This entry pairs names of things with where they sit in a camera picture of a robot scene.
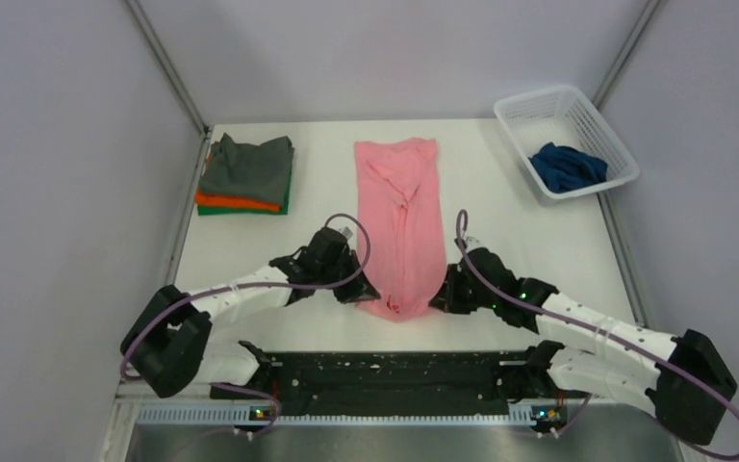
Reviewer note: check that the white slotted cable duct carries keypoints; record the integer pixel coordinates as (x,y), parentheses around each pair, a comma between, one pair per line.
(245,415)

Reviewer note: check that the folded orange t shirt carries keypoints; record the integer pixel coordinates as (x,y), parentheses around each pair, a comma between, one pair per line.
(209,204)

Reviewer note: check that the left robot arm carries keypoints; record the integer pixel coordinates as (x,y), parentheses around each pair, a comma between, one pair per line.
(183,338)

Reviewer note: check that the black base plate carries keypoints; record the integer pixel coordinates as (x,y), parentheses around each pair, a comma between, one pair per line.
(401,384)

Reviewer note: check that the folded grey t shirt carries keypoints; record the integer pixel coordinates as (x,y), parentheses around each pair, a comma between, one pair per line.
(228,157)

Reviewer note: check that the pink t shirt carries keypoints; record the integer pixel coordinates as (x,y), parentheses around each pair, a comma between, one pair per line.
(399,205)

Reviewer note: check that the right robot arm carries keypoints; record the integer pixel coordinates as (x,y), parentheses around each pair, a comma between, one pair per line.
(680,380)

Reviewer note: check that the white plastic basket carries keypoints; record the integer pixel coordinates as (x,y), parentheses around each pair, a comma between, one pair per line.
(563,115)

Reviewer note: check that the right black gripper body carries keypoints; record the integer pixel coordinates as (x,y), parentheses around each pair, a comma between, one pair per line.
(473,296)

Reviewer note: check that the crumpled blue t shirt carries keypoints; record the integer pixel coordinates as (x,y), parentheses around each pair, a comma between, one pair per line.
(565,169)

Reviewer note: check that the right aluminium frame post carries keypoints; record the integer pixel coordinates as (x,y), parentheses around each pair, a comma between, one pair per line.
(636,34)

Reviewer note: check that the folded green t shirt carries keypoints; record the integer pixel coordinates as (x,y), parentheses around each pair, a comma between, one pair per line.
(266,184)

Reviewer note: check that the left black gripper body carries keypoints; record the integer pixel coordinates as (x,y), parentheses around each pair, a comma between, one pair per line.
(346,265)

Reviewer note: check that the aluminium frame post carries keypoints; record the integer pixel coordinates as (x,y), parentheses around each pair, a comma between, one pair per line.
(636,34)
(155,45)

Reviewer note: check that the left aluminium frame post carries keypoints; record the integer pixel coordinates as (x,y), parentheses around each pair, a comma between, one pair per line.
(155,45)

